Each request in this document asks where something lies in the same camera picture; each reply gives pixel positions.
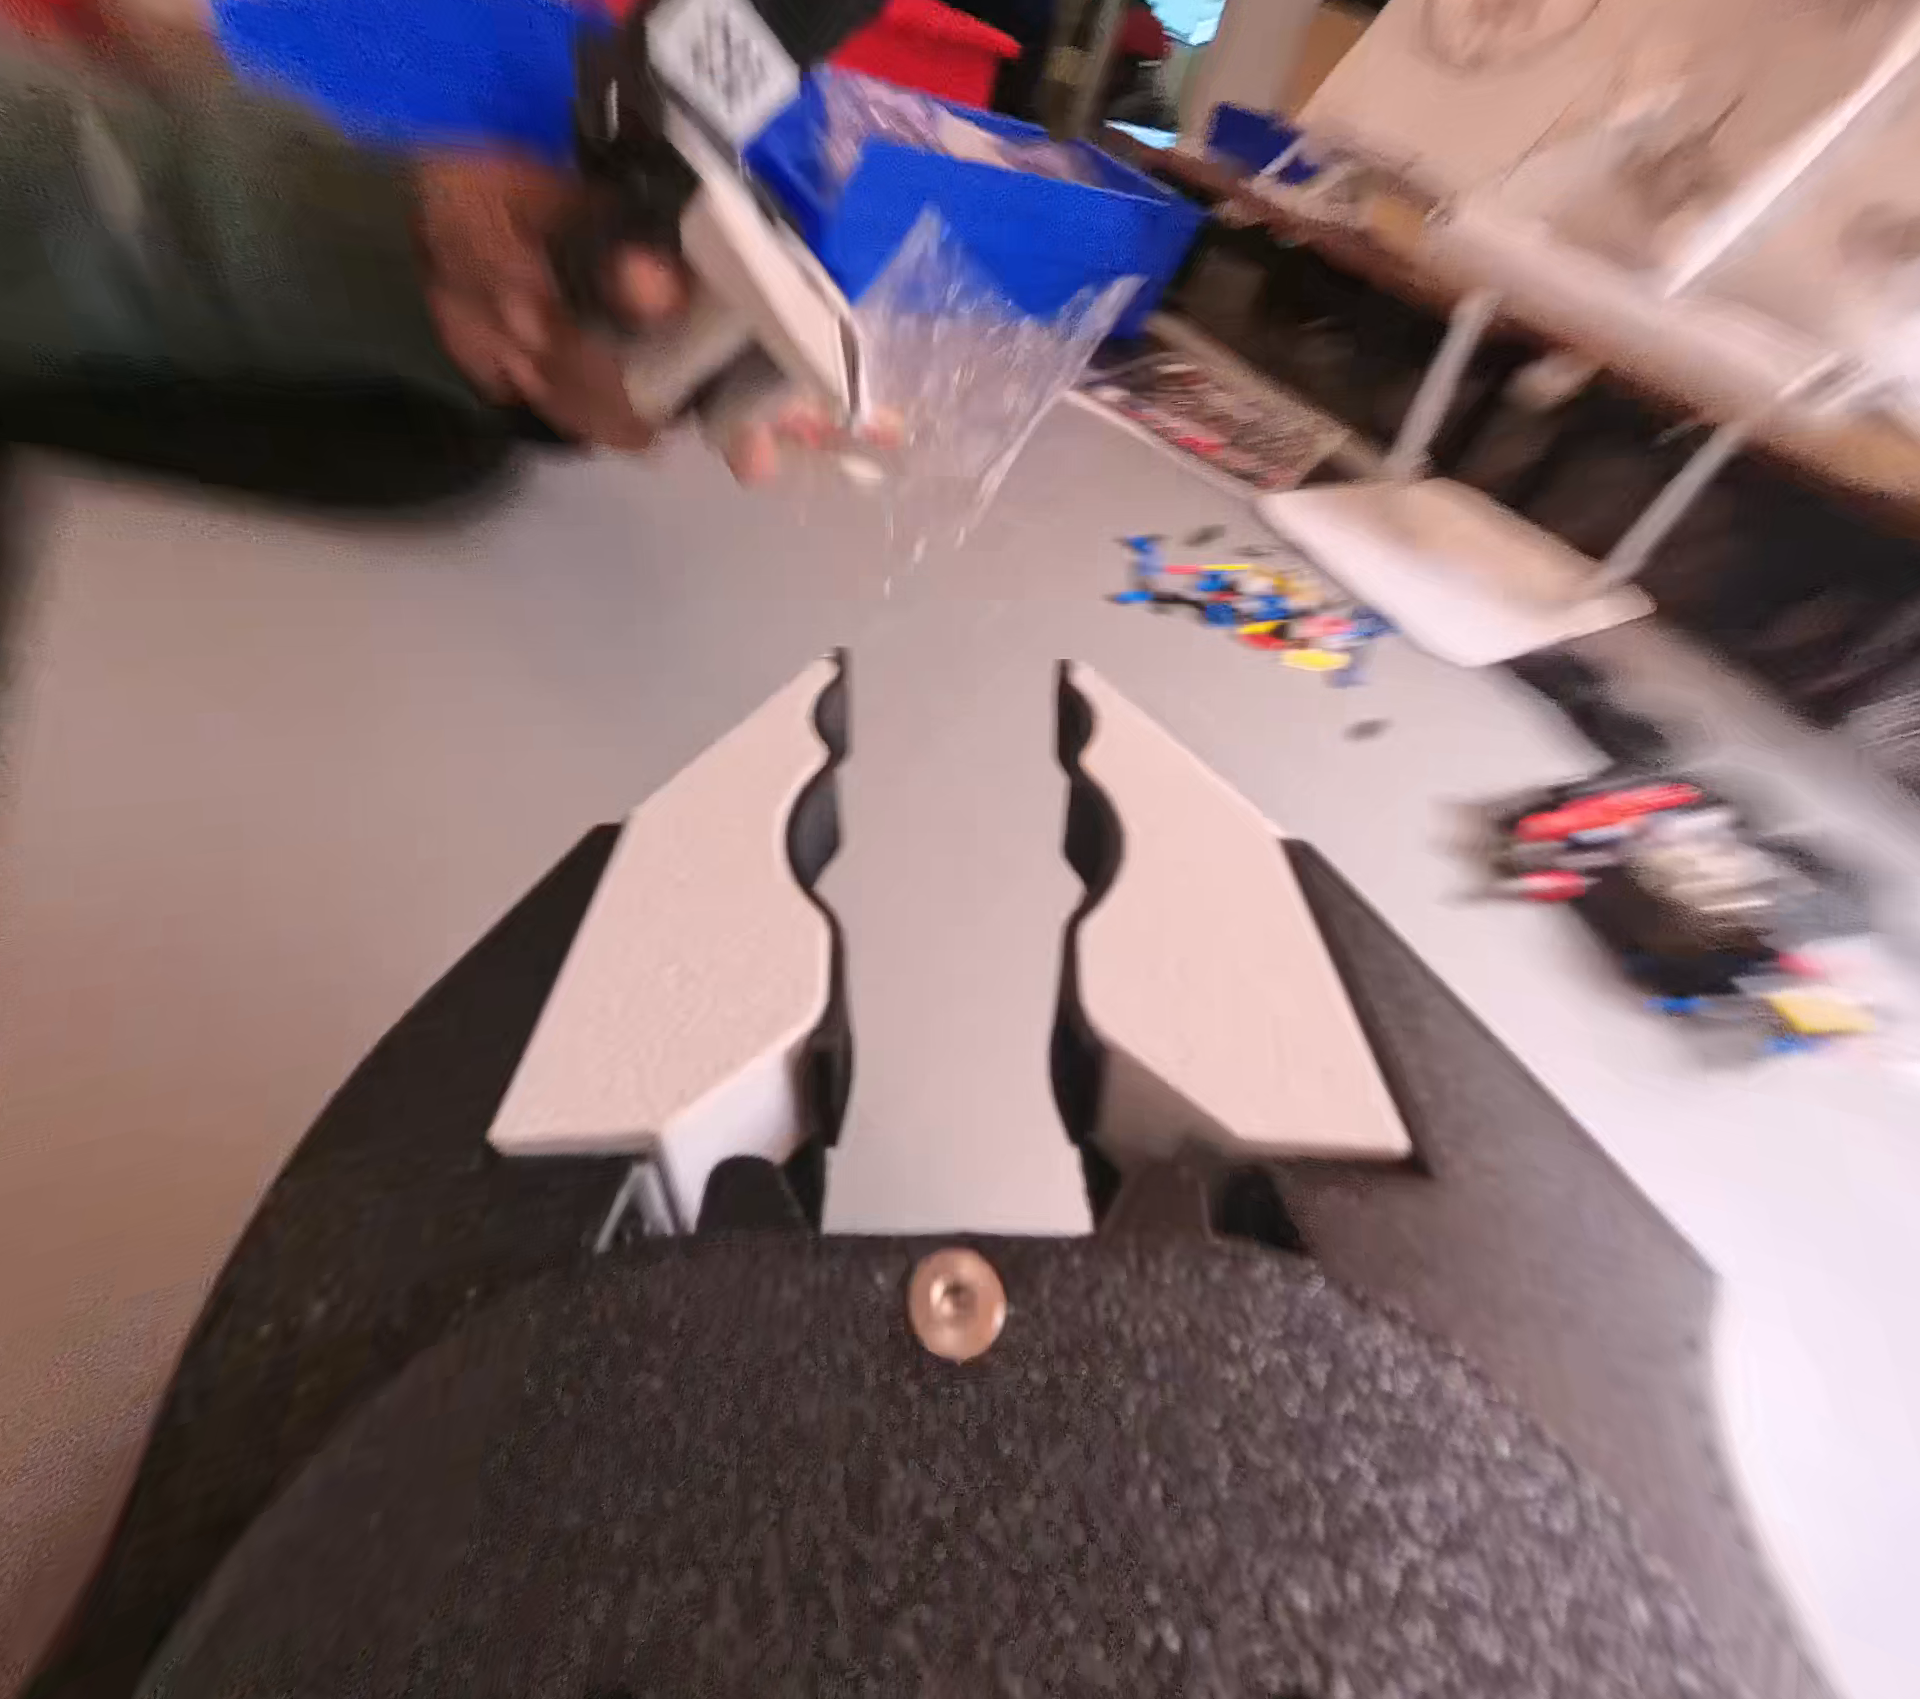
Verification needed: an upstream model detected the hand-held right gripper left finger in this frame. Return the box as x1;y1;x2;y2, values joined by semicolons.
485;650;853;1254

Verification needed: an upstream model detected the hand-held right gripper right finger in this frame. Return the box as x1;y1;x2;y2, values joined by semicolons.
1053;660;1415;1234

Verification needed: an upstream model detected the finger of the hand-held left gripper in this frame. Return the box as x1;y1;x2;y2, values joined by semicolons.
664;115;872;430

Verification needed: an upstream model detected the clear plastic bag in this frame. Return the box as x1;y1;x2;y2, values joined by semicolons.
851;212;1145;594

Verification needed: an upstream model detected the person's left forearm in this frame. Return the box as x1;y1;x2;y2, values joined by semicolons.
0;43;519;508

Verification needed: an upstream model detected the pile of blue lego pieces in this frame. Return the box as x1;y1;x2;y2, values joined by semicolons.
1106;526;1399;742

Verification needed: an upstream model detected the pile of red lego pieces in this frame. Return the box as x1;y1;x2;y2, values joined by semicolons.
1451;772;1884;1060

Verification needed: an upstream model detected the lego instruction booklet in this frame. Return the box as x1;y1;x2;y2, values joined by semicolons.
1116;342;1352;490

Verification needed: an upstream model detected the person's left hand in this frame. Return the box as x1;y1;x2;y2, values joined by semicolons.
419;155;905;490

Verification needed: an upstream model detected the white metal chair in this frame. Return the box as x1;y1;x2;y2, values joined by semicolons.
1252;51;1920;670

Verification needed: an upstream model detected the small blue plastic bin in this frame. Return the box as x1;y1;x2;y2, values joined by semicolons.
1204;103;1329;190

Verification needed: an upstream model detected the wooden table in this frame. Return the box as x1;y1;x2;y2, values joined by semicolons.
1110;125;1920;516

